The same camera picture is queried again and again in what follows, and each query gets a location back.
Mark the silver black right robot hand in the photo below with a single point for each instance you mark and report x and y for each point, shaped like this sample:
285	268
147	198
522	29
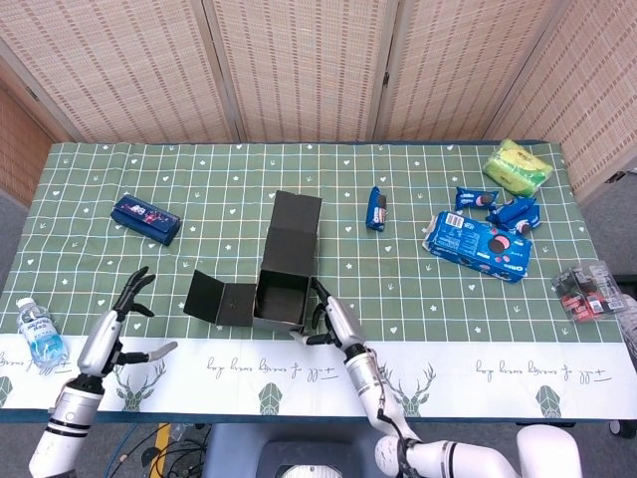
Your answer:
343	323

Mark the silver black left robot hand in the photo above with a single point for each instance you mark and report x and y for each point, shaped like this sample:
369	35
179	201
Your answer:
102	338

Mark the black paper box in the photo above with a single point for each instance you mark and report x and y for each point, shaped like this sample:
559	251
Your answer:
288	249

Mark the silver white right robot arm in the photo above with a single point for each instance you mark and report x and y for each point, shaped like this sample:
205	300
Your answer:
365	388

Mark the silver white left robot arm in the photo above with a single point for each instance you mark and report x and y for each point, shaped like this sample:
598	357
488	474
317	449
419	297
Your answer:
64	413

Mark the blue Oreo cookie package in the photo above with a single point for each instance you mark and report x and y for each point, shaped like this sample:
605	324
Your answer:
473	246

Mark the clear plastic water bottle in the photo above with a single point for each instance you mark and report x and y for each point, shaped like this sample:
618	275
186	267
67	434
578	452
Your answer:
42	338

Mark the small blue Oreo pack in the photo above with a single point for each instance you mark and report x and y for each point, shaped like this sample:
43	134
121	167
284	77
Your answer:
530	221
377	209
507	209
475	198

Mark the dark blue pencil case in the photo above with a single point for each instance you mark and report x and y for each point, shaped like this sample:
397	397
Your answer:
144	219

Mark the grey blue robot torso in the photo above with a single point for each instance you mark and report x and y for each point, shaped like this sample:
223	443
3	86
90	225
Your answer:
239	448

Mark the green checked deer tablecloth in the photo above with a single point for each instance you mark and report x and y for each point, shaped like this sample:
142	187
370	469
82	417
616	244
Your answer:
224	174

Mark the green yellow snack bag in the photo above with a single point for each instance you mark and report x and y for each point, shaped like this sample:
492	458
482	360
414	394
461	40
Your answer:
517	167

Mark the clear red black blister pack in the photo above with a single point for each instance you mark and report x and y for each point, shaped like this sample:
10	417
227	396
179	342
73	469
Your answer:
587	294

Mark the bamboo folding screen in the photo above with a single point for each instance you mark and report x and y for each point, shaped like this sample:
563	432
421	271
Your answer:
308	65

